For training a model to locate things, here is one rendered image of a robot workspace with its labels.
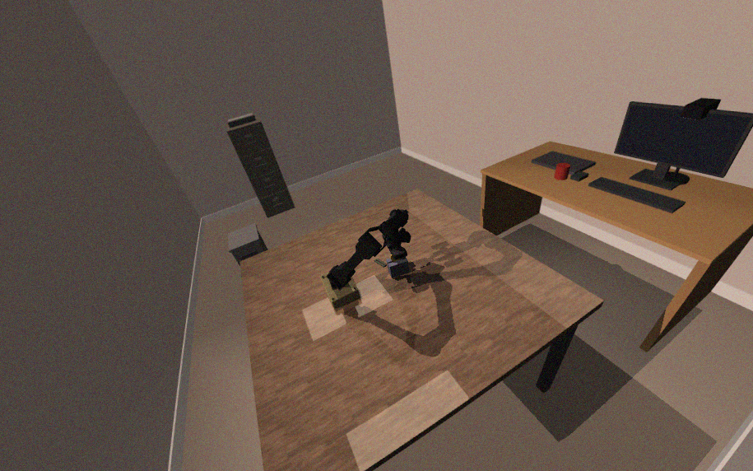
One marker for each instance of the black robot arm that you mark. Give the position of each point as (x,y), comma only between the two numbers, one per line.
(368,246)

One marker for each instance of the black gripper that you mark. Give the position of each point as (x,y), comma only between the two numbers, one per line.
(396,249)

